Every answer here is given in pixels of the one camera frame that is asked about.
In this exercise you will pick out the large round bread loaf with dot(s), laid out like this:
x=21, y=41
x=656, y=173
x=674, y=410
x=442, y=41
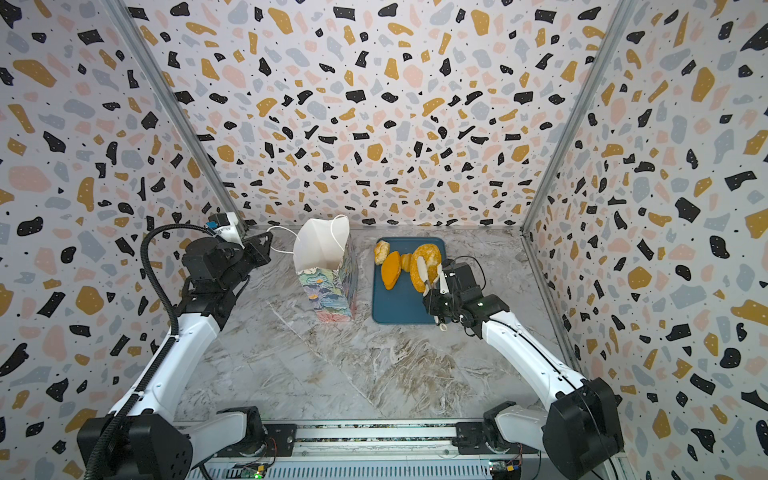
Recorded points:
x=431, y=256

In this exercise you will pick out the small ridged bun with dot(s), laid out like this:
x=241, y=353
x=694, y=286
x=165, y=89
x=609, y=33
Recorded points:
x=406, y=262

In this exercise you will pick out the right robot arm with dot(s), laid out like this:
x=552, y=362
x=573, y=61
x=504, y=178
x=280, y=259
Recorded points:
x=578, y=427

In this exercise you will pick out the orange oval bread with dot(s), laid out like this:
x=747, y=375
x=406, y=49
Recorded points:
x=391, y=270

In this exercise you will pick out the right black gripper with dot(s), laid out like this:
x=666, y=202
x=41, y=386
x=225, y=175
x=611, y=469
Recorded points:
x=441, y=299

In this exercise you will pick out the floral paper bag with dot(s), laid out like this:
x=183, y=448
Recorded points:
x=326, y=267

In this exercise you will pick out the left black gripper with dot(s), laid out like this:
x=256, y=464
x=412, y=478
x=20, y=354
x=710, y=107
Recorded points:
x=258, y=253

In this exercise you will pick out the teal tray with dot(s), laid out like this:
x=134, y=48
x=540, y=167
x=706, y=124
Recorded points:
x=402, y=305

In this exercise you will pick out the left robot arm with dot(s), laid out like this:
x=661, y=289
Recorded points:
x=138, y=438

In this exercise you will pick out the small crusty bread piece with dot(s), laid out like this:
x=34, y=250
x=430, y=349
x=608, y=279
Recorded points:
x=381, y=252

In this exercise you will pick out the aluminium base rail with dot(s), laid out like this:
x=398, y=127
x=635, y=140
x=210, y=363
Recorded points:
x=372, y=449

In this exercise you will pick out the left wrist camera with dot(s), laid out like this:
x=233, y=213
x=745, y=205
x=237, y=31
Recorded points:
x=226, y=226

